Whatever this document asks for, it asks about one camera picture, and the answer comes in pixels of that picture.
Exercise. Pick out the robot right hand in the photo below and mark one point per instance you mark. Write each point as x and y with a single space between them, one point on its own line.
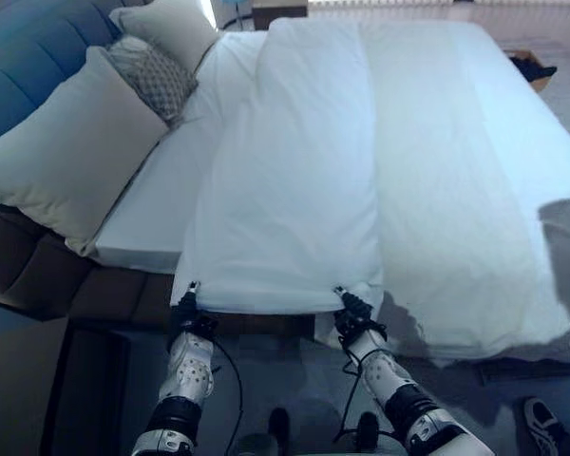
357 306

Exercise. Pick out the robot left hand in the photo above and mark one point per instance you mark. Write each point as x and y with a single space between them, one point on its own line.
188 305

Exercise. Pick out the white duvet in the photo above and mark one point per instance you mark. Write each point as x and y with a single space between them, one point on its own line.
408 166

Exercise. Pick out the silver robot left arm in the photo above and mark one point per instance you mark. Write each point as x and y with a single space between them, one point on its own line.
186 375

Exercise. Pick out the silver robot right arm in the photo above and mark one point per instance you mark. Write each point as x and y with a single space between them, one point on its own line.
399 385

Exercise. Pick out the white fitted sheet mattress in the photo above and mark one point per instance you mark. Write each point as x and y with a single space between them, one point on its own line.
171 190

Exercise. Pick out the robot dark right foot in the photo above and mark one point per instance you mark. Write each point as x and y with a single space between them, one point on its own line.
367 432

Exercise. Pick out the robot dark foot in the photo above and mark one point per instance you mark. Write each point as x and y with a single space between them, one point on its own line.
278 427
367 432

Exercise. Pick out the dark low cabinet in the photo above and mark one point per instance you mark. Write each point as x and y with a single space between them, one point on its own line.
88 394

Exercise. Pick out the robot dark left foot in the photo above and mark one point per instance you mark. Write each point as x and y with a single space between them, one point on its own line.
278 427

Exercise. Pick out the large white pillow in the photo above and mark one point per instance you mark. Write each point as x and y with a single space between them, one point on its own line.
71 152

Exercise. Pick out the black and white sneaker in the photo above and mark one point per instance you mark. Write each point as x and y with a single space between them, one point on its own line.
544 423

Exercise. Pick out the grey patterned cushion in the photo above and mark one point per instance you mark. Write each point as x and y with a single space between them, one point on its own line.
154 78

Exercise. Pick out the small white pillow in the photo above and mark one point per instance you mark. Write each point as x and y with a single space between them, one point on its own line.
171 28

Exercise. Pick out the cardboard box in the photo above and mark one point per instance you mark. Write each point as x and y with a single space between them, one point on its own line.
541 78

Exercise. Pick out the blue padded headboard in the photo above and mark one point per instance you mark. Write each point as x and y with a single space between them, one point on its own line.
24 57

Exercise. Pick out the black item in box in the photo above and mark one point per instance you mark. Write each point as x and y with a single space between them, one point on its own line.
534 66

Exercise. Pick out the wooden nightstand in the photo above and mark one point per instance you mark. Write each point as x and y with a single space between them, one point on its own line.
281 9

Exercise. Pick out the white curtain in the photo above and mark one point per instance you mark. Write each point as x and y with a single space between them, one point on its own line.
446 8

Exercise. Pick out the brown padded bed frame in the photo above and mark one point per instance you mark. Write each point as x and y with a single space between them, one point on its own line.
38 266

